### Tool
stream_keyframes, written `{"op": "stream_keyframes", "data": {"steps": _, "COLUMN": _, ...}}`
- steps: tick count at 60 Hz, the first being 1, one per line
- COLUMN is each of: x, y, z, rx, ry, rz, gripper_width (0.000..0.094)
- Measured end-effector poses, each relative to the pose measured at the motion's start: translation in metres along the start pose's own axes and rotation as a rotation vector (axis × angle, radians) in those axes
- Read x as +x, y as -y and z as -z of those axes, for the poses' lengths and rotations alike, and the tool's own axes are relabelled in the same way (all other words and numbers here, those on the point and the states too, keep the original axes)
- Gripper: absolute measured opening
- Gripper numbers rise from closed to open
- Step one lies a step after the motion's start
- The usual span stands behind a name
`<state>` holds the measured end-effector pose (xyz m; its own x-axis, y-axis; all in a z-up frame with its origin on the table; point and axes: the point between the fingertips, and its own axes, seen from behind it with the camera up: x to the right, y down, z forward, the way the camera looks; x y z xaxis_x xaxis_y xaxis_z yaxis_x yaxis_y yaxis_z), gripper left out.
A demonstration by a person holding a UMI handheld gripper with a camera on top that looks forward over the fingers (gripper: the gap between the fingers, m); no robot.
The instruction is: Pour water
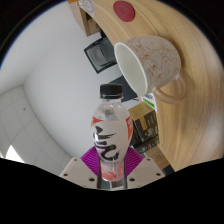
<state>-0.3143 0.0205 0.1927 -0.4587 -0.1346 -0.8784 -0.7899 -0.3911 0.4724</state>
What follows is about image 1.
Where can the white patterned mug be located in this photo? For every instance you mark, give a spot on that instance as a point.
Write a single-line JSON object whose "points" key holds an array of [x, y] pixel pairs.
{"points": [[156, 60]]}

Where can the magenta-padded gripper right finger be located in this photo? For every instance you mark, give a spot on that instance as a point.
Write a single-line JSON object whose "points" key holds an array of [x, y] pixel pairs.
{"points": [[143, 171]]}

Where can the clear drink bottle black cap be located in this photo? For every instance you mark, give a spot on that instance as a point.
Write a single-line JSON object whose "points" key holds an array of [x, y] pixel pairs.
{"points": [[110, 133]]}

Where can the dark printed carton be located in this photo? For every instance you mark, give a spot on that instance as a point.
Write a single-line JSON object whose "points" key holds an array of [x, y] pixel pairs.
{"points": [[145, 125]]}

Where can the wooden side desk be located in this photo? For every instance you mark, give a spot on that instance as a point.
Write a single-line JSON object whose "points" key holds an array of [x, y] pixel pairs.
{"points": [[85, 20]]}

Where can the round grey printed disc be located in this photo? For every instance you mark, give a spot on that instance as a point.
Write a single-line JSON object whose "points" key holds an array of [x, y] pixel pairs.
{"points": [[86, 6]]}

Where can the flat round red coaster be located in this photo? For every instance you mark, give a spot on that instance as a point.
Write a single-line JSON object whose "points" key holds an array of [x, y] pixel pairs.
{"points": [[124, 11]]}

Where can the long ceiling light panel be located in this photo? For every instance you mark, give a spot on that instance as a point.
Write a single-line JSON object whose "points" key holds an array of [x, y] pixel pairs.
{"points": [[14, 155]]}

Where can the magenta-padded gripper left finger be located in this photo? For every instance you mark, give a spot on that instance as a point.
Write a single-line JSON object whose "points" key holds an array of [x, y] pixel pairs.
{"points": [[79, 171]]}

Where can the brown cardboard box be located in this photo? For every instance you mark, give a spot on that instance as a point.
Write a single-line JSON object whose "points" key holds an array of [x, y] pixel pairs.
{"points": [[158, 158]]}

